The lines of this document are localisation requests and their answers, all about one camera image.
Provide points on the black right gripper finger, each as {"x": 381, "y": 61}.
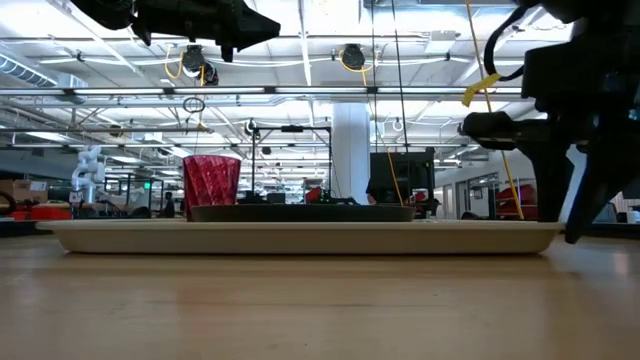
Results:
{"x": 600, "y": 195}
{"x": 551, "y": 180}

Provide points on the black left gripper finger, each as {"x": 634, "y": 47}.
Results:
{"x": 255, "y": 25}

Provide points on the red faceted plastic cup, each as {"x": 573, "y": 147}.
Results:
{"x": 211, "y": 180}

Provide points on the black round plate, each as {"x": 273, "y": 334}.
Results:
{"x": 300, "y": 213}

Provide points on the beige plastic tray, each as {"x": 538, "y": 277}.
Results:
{"x": 300, "y": 239}

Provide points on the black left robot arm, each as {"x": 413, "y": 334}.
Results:
{"x": 105, "y": 12}

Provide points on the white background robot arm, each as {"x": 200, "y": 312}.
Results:
{"x": 89, "y": 170}

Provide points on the red shelf bins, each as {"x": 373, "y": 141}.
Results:
{"x": 525, "y": 192}

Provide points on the yellow tape tag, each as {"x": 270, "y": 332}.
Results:
{"x": 480, "y": 89}

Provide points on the black cabinet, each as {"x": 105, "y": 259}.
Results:
{"x": 415, "y": 175}

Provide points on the white pillar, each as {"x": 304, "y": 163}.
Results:
{"x": 350, "y": 150}

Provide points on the person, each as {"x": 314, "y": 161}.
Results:
{"x": 169, "y": 206}

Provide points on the brown cardboard box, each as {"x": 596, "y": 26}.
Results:
{"x": 22, "y": 190}

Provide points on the red storage bins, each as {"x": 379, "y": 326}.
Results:
{"x": 45, "y": 213}

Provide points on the black aluminium table frame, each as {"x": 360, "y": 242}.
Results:
{"x": 622, "y": 231}

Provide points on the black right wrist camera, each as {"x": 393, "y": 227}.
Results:
{"x": 490, "y": 130}

